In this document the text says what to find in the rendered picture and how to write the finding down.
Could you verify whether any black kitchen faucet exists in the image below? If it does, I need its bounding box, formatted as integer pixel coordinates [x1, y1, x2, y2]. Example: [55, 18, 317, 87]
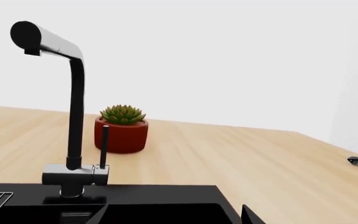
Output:
[10, 21, 110, 198]

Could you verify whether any black kitchen sink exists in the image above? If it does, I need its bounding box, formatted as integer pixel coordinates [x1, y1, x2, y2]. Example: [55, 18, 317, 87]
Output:
[0, 182, 241, 224]

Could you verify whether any red plant pot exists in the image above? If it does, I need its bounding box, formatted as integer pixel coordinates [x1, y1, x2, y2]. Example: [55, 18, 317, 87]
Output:
[94, 116, 149, 154]

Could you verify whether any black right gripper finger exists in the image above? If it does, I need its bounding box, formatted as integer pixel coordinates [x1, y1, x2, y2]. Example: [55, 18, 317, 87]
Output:
[241, 203, 265, 224]

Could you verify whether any green succulent plant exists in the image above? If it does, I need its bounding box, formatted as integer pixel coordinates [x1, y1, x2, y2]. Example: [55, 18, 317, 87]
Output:
[99, 105, 147, 124]

